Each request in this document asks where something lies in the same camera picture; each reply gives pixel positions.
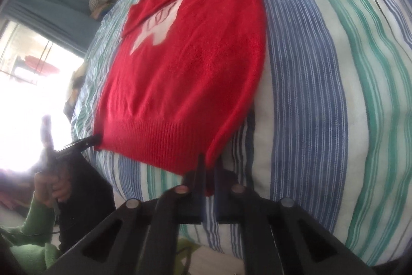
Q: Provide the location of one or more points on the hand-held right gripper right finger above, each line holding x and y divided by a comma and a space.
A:
225, 202

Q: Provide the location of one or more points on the window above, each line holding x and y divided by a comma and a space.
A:
25, 101

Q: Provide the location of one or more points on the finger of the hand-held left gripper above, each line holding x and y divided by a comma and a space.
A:
80, 143

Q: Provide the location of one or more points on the striped bed cover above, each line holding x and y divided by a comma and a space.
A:
322, 85

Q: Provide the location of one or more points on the dark cloth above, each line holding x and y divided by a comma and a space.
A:
87, 197

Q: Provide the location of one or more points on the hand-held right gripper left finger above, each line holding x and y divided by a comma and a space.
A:
194, 197

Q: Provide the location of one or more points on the person's green top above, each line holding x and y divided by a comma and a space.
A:
35, 257

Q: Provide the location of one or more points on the red knit sweater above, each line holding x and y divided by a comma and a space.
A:
193, 68

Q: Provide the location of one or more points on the person's left hand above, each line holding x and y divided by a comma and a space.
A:
61, 189

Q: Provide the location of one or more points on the blue curtain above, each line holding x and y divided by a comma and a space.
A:
51, 1

